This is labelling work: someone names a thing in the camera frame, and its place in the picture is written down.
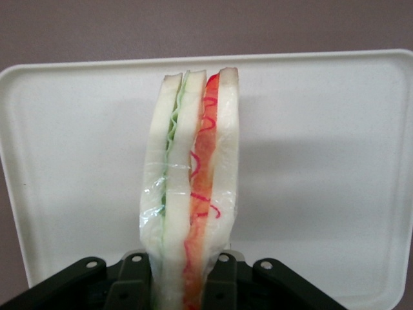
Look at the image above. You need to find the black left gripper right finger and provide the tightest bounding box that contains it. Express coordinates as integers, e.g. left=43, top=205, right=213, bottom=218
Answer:
left=201, top=252, right=241, bottom=310

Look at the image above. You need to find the cream plastic tray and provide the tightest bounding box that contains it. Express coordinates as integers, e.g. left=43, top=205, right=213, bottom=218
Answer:
left=0, top=48, right=413, bottom=310

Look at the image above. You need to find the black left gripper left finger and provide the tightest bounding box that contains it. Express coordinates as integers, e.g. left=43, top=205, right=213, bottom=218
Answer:
left=105, top=251, right=156, bottom=310

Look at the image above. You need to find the triangular sandwich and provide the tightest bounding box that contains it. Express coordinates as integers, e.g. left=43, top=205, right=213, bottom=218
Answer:
left=138, top=67, right=240, bottom=310

